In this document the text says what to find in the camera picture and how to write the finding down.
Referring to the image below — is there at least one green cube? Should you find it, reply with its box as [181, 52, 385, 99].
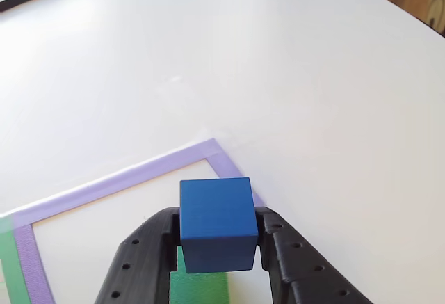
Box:
[169, 244, 230, 304]

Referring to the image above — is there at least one green tape square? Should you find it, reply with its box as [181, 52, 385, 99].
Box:
[0, 215, 31, 304]

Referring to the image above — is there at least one small blue cube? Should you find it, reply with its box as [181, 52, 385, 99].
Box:
[179, 177, 259, 274]

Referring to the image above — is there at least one purple tape square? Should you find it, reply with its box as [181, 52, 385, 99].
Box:
[12, 138, 267, 304]

